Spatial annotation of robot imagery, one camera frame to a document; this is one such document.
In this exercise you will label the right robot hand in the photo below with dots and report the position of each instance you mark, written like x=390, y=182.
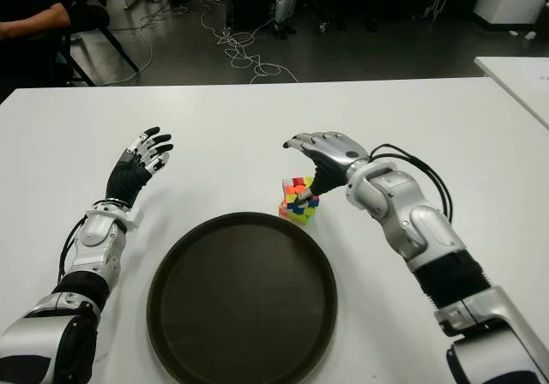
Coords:
x=334, y=152

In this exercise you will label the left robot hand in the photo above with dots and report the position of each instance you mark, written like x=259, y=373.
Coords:
x=126, y=178

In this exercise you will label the multicoloured Rubik's cube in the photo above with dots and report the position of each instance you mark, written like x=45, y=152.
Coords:
x=300, y=217

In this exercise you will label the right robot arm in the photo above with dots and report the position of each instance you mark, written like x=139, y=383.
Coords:
x=407, y=212

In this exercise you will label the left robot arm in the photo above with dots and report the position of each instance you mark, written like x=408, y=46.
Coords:
x=98, y=247

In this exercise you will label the round dark brown plate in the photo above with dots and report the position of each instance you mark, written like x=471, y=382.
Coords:
x=240, y=302

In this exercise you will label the small white floor device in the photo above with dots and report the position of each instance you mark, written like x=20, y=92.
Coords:
x=323, y=27

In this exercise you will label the silver humanoid robot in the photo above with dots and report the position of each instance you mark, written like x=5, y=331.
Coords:
x=285, y=2

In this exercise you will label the black chair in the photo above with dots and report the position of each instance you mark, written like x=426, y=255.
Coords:
x=90, y=15

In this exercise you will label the black cabinet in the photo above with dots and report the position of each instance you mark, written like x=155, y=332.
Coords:
x=253, y=2

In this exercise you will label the seated person in black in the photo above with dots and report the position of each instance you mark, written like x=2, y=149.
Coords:
x=34, y=22

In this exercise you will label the white side table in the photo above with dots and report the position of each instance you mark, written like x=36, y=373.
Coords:
x=519, y=79

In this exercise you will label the metal frame stand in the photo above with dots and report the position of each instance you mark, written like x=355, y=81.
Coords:
x=433, y=2

